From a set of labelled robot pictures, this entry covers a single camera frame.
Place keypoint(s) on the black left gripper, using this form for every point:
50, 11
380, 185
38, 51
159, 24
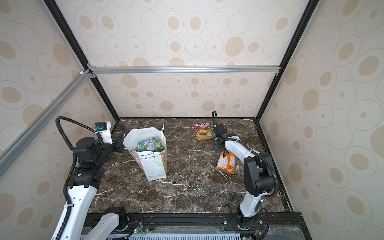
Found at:
118, 140

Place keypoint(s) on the silver aluminium rail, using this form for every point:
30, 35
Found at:
185, 70
26, 137

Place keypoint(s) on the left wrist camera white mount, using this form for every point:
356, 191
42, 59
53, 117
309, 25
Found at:
103, 130

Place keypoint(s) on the silver aluminium left rail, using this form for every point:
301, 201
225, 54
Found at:
26, 137

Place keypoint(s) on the Fox's mint blossom candy bag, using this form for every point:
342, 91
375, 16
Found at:
150, 145

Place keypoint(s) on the black corner frame post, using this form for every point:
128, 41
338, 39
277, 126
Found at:
302, 25
59, 18

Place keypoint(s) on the Fox's fruits candy bag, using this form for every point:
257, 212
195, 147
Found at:
203, 131

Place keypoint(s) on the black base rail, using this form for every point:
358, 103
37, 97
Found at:
212, 226

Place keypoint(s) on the black corner frame post left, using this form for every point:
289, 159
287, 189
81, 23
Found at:
59, 18

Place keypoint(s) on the silver aluminium back rail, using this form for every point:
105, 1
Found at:
185, 70

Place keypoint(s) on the orange Fox's candy bag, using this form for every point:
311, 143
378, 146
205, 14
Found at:
226, 162

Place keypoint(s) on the black corner frame post right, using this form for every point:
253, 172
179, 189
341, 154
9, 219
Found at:
302, 25

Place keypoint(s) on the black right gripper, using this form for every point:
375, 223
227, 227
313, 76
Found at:
216, 147

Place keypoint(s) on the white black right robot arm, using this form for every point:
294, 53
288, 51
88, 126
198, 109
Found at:
260, 178

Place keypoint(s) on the white paper bag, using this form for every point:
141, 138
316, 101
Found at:
153, 164

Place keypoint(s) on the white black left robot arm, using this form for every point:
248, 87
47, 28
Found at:
91, 155

